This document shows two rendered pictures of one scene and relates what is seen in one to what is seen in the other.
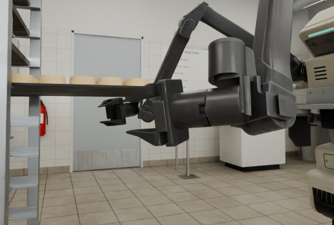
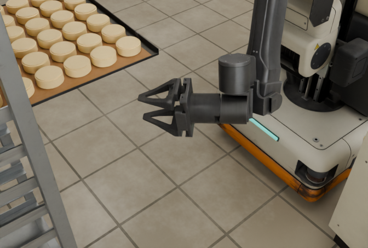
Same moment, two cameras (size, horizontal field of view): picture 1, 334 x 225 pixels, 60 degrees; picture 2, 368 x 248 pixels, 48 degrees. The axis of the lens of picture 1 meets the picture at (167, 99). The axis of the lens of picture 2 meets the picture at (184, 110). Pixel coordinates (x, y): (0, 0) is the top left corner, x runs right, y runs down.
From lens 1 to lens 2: 0.55 m
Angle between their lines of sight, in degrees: 47
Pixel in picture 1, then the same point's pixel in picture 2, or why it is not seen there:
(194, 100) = (210, 113)
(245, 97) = (249, 106)
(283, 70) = (275, 64)
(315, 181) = not seen: hidden behind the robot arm
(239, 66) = (246, 85)
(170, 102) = (189, 111)
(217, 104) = (229, 117)
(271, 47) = (268, 44)
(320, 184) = not seen: hidden behind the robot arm
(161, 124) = (183, 126)
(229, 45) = (240, 70)
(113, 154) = not seen: outside the picture
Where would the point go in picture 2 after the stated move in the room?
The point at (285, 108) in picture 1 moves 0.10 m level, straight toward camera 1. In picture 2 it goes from (275, 105) to (281, 144)
